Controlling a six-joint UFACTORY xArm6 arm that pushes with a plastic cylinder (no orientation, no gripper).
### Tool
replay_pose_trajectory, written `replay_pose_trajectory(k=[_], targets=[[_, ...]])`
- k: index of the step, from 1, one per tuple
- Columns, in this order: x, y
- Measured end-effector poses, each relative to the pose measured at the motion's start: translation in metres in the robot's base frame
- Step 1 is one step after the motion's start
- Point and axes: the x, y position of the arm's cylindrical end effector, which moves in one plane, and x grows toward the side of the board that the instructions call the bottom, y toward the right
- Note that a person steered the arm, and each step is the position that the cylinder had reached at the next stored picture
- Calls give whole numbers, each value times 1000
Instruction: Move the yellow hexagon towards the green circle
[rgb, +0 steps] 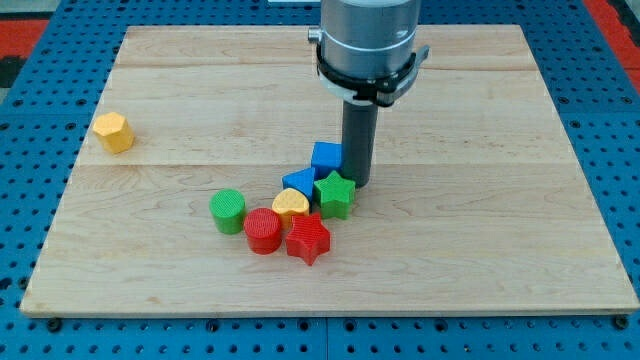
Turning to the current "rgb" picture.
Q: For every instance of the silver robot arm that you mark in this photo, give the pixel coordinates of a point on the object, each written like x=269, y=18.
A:
x=365, y=49

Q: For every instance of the yellow hexagon block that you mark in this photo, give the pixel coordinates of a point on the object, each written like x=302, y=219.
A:
x=113, y=132

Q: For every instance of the blue triangle block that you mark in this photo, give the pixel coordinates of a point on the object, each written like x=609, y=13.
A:
x=302, y=181

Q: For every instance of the green star block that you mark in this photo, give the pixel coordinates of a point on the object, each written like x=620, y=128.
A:
x=334, y=195

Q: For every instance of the blue cube block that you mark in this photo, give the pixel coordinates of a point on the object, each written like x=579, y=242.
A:
x=326, y=157

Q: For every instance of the yellow heart block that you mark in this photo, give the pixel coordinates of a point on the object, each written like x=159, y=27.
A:
x=289, y=203

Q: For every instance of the red star block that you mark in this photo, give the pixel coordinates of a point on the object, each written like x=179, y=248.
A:
x=308, y=238

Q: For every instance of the red cylinder block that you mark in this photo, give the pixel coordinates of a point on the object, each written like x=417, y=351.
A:
x=262, y=227

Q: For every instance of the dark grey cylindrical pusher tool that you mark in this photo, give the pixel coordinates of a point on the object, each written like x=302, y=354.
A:
x=357, y=140

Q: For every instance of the green cylinder block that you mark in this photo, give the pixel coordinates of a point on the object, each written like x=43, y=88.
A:
x=228, y=209

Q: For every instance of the wooden board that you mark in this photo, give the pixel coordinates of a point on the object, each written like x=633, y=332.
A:
x=476, y=206

